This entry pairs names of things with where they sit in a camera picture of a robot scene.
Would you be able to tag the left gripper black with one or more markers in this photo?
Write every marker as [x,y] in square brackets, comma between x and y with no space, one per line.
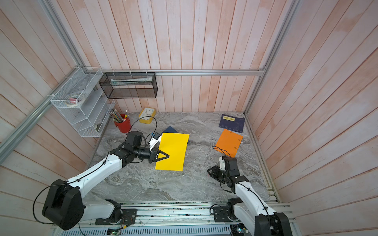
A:
[167,155]

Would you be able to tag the yellow paper document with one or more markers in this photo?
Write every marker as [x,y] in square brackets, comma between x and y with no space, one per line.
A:
[175,145]

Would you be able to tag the blue paper document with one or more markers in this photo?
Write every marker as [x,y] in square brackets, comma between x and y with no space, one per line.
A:
[170,130]

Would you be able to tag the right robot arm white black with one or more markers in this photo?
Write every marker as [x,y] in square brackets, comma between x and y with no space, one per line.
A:
[248,207]

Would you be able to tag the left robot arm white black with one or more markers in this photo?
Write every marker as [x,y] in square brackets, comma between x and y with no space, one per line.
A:
[64,205]

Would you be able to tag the orange paper document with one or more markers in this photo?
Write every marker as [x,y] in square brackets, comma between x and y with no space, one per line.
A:
[228,143]

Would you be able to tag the yellow alarm clock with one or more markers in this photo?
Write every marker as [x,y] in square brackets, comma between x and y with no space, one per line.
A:
[146,115]

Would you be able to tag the red pencil cup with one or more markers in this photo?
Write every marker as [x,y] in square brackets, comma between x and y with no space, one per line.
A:
[125,125]

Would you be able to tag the dark navy notebook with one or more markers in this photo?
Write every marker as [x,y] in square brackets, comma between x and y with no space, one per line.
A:
[232,123]

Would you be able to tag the pencils in cup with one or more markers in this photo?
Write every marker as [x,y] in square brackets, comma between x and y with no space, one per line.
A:
[117,117]

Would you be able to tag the black mesh basket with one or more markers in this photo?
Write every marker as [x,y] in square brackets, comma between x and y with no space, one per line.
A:
[126,85]

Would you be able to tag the tape roll in rack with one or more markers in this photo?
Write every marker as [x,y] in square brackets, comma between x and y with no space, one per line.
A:
[74,100]

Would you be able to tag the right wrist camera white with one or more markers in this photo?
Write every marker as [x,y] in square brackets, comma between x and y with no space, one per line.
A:
[222,163]

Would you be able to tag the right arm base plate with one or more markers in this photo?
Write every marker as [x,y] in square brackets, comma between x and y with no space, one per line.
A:
[220,214]

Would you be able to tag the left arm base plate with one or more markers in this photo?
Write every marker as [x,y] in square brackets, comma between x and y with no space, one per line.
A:
[120,216]

